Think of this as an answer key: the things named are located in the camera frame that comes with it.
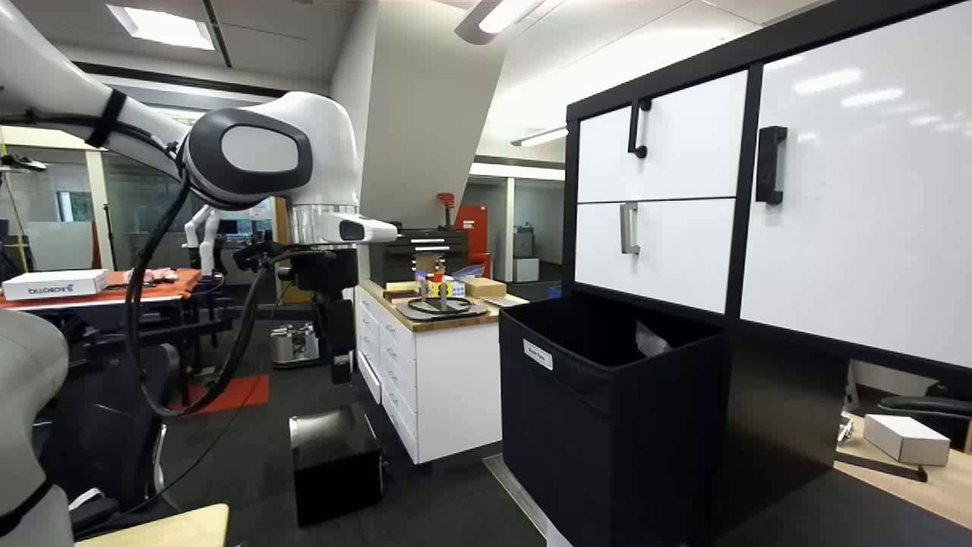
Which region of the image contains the red floor mat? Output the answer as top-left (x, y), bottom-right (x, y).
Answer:
top-left (172, 370), bottom-right (276, 421)

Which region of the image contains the white drawer with silver handle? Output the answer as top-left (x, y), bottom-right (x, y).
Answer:
top-left (571, 199), bottom-right (737, 317)

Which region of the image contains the rectangular ceiling light panel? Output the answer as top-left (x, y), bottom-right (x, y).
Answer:
top-left (104, 0), bottom-right (217, 54)

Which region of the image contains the small white box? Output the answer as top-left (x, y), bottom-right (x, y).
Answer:
top-left (859, 409), bottom-right (953, 470)

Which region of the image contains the black coiled cable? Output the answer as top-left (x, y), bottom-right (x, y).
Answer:
top-left (400, 296), bottom-right (494, 329)

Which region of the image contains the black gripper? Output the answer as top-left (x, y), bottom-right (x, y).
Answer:
top-left (297, 242), bottom-right (360, 385)

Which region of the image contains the black fabric basket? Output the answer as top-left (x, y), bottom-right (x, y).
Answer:
top-left (499, 285), bottom-right (735, 547)

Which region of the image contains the long ceiling light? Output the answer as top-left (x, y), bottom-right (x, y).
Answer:
top-left (452, 0), bottom-right (553, 47)

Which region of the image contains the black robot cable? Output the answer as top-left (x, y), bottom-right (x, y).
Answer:
top-left (121, 179), bottom-right (273, 424)

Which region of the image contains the white drawer with black handle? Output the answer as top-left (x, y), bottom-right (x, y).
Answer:
top-left (573, 66), bottom-right (749, 205)

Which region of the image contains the black and white cabinet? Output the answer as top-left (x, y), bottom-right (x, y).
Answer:
top-left (561, 0), bottom-right (972, 547)

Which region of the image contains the white cabinet door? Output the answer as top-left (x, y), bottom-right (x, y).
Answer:
top-left (737, 0), bottom-right (972, 370)

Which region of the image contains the light wooden table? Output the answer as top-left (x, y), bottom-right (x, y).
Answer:
top-left (72, 503), bottom-right (233, 547)

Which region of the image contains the red cabinet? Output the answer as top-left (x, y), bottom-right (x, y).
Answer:
top-left (452, 205), bottom-right (494, 280)

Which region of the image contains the black box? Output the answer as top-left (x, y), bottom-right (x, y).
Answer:
top-left (286, 403), bottom-right (384, 530)

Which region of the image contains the wooden block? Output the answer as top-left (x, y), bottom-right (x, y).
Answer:
top-left (461, 275), bottom-right (509, 305)

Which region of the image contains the red table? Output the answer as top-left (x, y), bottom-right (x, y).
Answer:
top-left (0, 264), bottom-right (207, 317)

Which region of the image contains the white drawer unit wooden top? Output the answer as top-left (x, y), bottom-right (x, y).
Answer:
top-left (353, 280), bottom-right (507, 467)

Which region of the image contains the black printer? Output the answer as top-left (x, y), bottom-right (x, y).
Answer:
top-left (368, 225), bottom-right (474, 289)

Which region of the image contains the flat white box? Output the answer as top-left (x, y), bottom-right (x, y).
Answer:
top-left (0, 268), bottom-right (109, 305)

